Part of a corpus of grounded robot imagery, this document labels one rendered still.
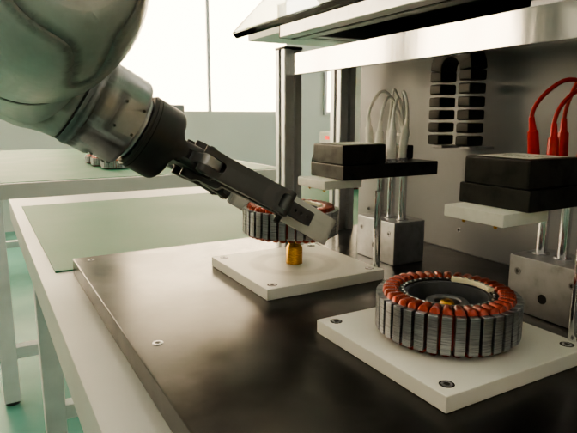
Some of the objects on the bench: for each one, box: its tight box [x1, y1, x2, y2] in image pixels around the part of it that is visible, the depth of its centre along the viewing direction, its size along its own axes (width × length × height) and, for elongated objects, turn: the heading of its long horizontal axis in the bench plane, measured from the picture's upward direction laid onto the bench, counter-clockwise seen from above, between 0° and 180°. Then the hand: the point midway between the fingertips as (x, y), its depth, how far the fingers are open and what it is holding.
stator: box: [375, 271, 525, 358], centre depth 43 cm, size 11×11×4 cm
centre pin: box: [286, 241, 302, 265], centre depth 64 cm, size 2×2×3 cm
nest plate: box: [317, 307, 577, 413], centre depth 44 cm, size 15×15×1 cm
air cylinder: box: [508, 248, 575, 328], centre depth 50 cm, size 5×8×6 cm
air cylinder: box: [357, 211, 425, 265], centre depth 71 cm, size 5×8×6 cm
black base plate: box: [73, 224, 577, 433], centre depth 55 cm, size 47×64×2 cm
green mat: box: [21, 186, 359, 273], centre depth 121 cm, size 94×61×1 cm, turn 120°
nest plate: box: [212, 243, 384, 301], centre depth 64 cm, size 15×15×1 cm
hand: (288, 216), depth 63 cm, fingers closed on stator, 11 cm apart
